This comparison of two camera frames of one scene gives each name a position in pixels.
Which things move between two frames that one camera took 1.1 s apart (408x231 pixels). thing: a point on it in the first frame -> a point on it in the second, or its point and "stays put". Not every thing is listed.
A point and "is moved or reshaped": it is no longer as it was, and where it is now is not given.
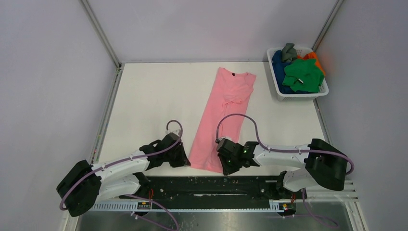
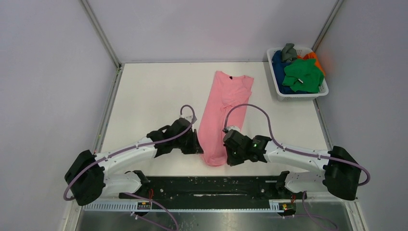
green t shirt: x=303 y=75 stays put
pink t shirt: x=230 y=95 is moved or reshaped
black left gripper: x=178 y=156 -> x=194 y=141
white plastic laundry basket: x=300 y=51 stays put
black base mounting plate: x=212 y=192 stays put
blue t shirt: x=279 y=66 stays put
